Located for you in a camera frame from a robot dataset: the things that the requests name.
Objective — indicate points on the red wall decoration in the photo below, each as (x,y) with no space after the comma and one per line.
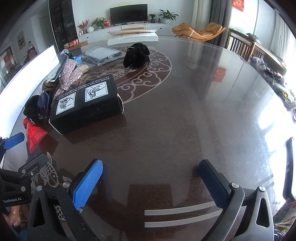
(238,4)

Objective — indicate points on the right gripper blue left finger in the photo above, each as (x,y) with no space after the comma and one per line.
(84,183)

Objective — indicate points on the red flower vase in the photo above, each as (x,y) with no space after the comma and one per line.
(83,26)

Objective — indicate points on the red snack packet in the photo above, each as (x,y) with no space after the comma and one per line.
(34,134)

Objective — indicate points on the bundle of wooden sticks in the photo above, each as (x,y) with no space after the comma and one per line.
(83,68)

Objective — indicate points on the sparkly hair claw clip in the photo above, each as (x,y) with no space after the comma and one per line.
(69,75)

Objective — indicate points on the green potted plant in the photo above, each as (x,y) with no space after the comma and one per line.
(168,16)

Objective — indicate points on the blue white cream box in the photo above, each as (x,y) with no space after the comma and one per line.
(78,59)

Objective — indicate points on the orange lounge chair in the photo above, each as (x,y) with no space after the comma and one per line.
(211,31)

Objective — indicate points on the wooden side table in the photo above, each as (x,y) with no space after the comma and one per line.
(246,47)

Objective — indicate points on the black velvet scrunchie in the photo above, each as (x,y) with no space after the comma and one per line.
(31,108)

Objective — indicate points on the black box with white labels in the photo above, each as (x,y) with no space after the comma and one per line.
(91,102)

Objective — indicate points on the cardboard box on floor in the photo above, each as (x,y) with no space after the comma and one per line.
(77,46)

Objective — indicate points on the flat white box lid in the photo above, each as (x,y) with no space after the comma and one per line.
(132,36)

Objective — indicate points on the white tv cabinet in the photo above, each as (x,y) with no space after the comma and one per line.
(105,34)

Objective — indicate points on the large white storage box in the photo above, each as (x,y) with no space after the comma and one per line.
(23,84)

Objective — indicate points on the person's left hand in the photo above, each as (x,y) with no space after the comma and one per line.
(13,218)

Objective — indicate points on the dark bookshelf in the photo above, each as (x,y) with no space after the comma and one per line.
(62,22)

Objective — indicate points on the blue tinted glasses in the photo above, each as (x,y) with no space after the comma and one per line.
(43,105)

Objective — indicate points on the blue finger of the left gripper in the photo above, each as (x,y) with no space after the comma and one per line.
(13,141)

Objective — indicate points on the black television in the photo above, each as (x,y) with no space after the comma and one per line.
(129,14)

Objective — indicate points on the black velvet pouch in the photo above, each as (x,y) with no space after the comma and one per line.
(136,56)

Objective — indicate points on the clear plastic bag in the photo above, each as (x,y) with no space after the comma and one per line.
(101,55)

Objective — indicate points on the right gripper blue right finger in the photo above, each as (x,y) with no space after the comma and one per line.
(216,183)

